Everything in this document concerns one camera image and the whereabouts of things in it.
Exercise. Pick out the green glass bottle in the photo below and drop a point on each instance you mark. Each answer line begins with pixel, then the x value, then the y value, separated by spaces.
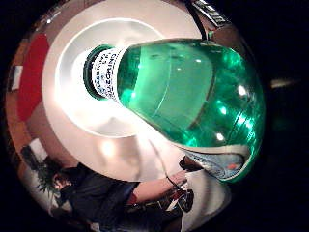
pixel 180 96

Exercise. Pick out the white round bowl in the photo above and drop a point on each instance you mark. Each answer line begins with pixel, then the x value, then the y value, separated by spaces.
pixel 80 106

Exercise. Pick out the red sofa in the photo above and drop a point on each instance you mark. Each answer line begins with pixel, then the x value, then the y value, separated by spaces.
pixel 31 77

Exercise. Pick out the white framed picture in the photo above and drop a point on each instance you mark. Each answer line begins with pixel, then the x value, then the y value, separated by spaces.
pixel 15 78

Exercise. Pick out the the person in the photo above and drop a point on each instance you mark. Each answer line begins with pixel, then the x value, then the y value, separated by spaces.
pixel 96 196

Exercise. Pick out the green potted plant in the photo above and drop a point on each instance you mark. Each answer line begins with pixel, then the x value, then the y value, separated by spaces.
pixel 45 175

